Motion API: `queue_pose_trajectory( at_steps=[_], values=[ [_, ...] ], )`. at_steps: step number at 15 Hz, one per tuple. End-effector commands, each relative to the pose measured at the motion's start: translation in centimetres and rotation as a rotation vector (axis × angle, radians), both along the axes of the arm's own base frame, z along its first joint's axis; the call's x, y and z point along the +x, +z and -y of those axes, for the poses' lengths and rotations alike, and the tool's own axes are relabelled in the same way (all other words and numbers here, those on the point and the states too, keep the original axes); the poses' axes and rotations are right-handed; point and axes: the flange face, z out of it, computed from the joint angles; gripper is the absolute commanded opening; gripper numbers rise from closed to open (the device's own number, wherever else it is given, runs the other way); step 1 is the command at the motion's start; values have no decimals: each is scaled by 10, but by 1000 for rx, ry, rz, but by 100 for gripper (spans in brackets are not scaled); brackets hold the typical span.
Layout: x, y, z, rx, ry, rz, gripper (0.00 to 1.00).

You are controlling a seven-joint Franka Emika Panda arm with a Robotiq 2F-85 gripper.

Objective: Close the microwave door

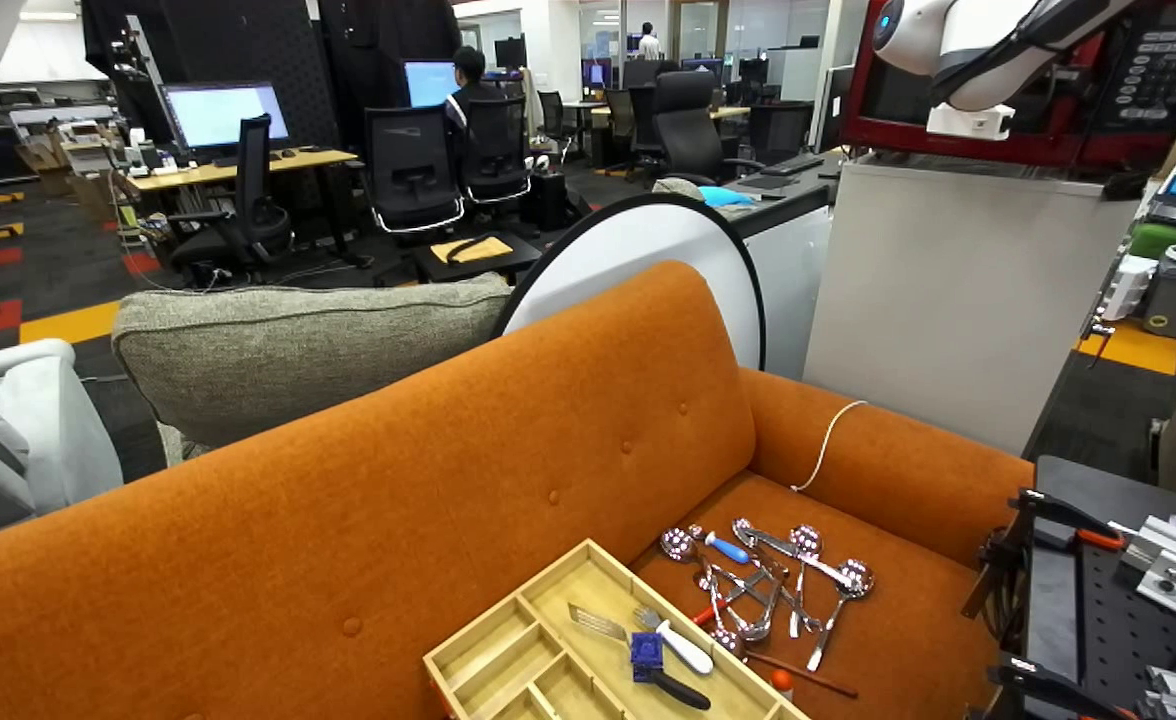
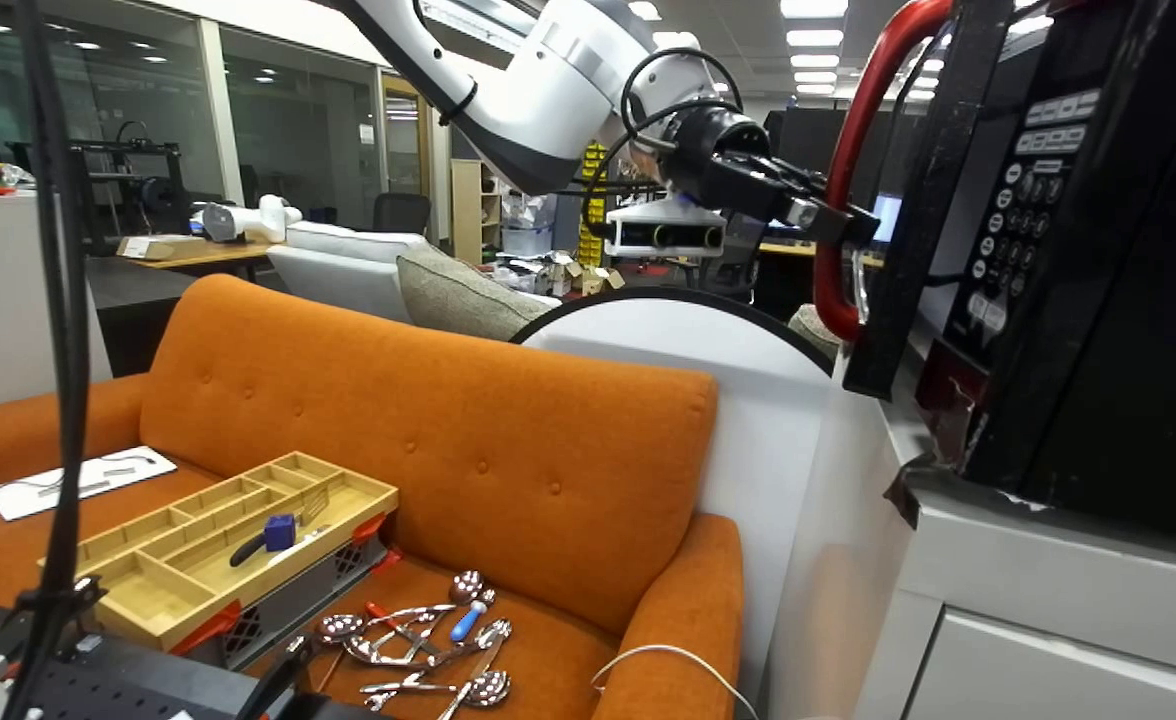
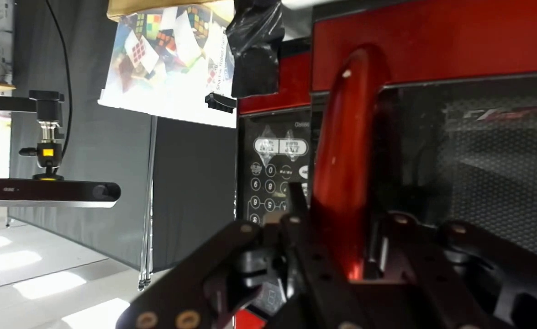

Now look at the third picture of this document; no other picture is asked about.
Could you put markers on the colourful printed poster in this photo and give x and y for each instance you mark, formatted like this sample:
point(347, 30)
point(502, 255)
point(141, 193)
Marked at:
point(159, 92)

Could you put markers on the black clip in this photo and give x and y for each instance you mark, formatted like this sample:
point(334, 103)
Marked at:
point(219, 103)

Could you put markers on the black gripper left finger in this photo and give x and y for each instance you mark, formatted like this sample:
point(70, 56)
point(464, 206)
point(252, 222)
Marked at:
point(188, 286)

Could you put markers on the black plastic wrap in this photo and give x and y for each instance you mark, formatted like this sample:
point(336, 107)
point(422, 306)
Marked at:
point(256, 30)

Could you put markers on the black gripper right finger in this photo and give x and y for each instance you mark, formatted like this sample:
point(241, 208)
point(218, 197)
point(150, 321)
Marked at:
point(499, 275)

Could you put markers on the brown cardboard box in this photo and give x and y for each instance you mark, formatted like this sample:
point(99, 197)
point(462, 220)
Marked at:
point(146, 8)

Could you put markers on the grey partition panel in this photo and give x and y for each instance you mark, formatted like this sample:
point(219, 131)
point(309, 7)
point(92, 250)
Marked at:
point(97, 184)

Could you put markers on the black stereo camera bar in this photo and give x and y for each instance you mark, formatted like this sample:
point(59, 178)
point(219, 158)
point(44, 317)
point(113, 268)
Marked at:
point(50, 191)

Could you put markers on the black camera mount yellow label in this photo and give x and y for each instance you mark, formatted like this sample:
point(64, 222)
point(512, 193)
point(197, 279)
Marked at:
point(48, 131)

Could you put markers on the red black microwave body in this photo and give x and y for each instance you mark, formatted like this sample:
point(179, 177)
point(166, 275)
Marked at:
point(278, 80)

